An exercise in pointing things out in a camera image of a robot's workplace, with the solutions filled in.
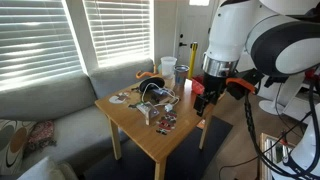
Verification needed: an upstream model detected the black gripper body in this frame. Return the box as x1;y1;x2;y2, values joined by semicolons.
193;73;226;116

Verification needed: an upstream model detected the light wooden block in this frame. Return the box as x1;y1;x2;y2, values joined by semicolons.
146;109;159;125

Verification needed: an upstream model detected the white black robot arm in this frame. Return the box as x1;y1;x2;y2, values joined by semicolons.
194;0;320;115

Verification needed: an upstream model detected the red woven basket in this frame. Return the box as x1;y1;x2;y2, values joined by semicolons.
192;75;204;94

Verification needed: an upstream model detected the steel tumbler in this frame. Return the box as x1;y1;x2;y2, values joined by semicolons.
174;65;189;86

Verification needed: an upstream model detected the yellow pole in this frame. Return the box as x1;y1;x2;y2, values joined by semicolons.
188;42;198;79

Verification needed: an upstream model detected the translucent plastic cup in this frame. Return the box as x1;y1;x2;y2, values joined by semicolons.
161;56;177;79

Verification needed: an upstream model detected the white fan base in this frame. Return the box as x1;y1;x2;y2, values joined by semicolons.
259;100;284;115

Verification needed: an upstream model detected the wooden side table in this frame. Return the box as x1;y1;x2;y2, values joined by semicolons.
95;79;214;180

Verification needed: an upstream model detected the orange plush octopus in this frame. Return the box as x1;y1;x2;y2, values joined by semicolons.
136;65;158;79

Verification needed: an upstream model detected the dark floor rug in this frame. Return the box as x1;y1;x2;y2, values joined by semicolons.
84;116;232;180

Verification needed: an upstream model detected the grey sofa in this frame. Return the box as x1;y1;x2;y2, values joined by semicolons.
0;59;153;180

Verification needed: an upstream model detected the patterned cushion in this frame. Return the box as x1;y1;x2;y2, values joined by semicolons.
0;119;35;175

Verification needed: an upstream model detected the white charger with cable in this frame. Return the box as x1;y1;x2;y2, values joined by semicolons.
141;83;180;112

